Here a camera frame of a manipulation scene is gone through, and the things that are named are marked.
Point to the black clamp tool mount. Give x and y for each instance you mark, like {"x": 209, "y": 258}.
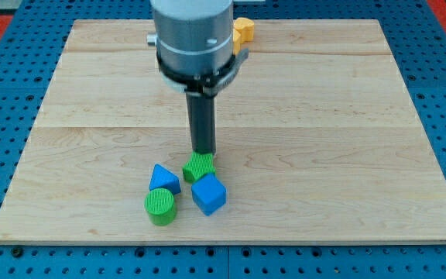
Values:
{"x": 206, "y": 85}

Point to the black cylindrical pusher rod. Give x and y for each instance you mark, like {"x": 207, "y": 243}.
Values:
{"x": 201, "y": 118}

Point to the blue cube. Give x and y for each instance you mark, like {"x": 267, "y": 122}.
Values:
{"x": 209, "y": 194}

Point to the grey cylindrical robot arm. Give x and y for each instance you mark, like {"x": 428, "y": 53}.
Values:
{"x": 195, "y": 55}

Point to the yellow block behind arm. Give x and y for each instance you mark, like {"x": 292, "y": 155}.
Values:
{"x": 236, "y": 42}

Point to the blue triangle block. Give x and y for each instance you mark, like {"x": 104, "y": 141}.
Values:
{"x": 164, "y": 178}

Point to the green star block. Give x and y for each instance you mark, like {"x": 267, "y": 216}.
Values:
{"x": 198, "y": 165}

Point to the yellow heart block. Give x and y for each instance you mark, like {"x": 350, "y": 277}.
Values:
{"x": 243, "y": 30}

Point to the green cylinder block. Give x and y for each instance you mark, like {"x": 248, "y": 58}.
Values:
{"x": 160, "y": 207}

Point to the light wooden board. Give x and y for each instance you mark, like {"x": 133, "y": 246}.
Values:
{"x": 318, "y": 143}

